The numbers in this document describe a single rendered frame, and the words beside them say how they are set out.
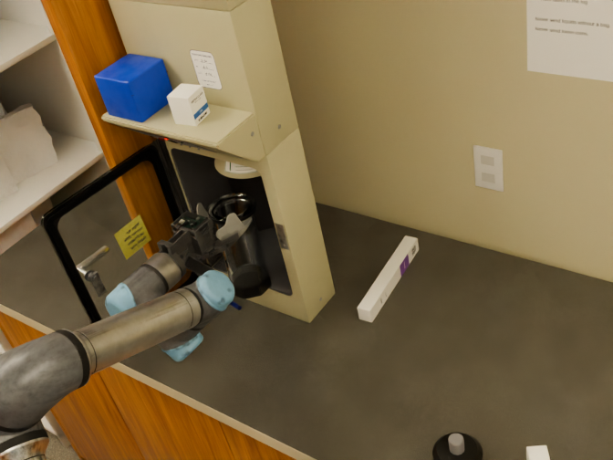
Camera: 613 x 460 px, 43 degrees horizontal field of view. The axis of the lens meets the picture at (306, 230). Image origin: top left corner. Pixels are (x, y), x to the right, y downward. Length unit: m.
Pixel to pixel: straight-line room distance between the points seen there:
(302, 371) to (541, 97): 0.77
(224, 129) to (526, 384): 0.79
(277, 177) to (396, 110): 0.42
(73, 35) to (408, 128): 0.79
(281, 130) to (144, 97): 0.27
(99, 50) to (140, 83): 0.18
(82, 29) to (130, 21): 0.11
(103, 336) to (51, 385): 0.12
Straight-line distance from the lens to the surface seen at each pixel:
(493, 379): 1.66
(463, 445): 1.50
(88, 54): 1.67
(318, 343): 1.77
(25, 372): 1.21
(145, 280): 1.55
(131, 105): 1.55
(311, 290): 1.79
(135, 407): 2.15
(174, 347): 1.54
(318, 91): 1.98
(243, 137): 1.47
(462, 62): 1.72
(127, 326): 1.31
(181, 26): 1.50
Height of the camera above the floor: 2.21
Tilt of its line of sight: 37 degrees down
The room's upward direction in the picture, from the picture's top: 13 degrees counter-clockwise
